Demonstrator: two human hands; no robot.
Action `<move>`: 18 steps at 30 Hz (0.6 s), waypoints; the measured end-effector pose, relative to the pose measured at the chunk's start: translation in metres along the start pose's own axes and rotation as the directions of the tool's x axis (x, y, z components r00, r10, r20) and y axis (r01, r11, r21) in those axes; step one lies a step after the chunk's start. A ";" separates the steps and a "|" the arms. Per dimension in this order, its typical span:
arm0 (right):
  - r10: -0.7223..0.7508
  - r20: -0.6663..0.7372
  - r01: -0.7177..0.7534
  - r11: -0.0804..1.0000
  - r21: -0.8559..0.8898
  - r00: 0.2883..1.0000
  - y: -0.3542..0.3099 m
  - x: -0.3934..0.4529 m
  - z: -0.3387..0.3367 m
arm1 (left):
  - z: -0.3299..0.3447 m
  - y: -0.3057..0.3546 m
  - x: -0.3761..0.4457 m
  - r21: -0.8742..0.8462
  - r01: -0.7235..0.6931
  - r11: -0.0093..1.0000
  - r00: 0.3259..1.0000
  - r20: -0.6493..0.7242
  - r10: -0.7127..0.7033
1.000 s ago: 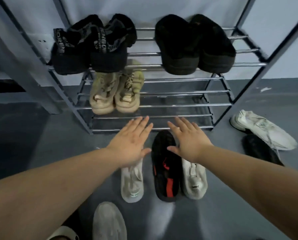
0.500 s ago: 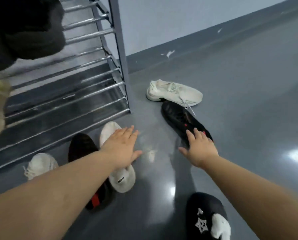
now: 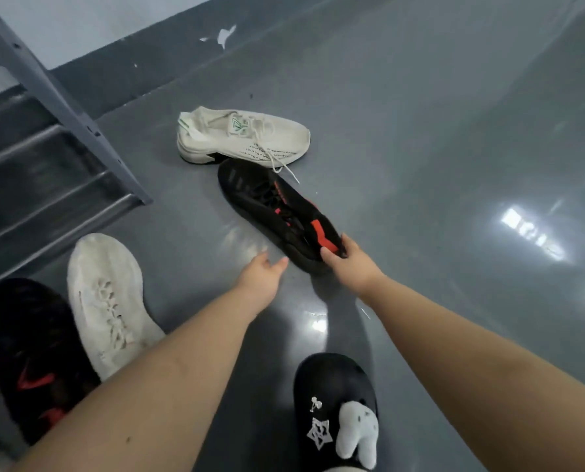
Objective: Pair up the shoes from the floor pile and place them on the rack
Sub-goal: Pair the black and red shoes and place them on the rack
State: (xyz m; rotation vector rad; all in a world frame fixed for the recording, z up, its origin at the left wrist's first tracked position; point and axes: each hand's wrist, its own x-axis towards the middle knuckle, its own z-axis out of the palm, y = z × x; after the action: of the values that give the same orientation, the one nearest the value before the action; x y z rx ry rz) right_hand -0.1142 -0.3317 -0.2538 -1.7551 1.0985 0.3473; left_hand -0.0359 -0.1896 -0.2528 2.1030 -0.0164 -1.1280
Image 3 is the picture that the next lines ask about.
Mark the person's right hand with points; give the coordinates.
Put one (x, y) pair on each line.
(358, 272)

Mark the white mesh sneaker black label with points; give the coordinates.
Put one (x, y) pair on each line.
(105, 299)

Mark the person's left forearm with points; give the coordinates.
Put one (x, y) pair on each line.
(140, 398)

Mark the person's left hand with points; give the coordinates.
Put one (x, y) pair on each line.
(260, 285)

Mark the black sneaker red stripe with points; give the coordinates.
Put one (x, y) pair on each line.
(32, 349)
(268, 201)

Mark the grey metal shoe rack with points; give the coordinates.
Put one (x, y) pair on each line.
(51, 103)

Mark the person's right black clog slipper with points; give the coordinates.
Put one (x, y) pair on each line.
(331, 383)

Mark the person's right forearm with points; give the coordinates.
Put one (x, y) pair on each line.
(494, 388)

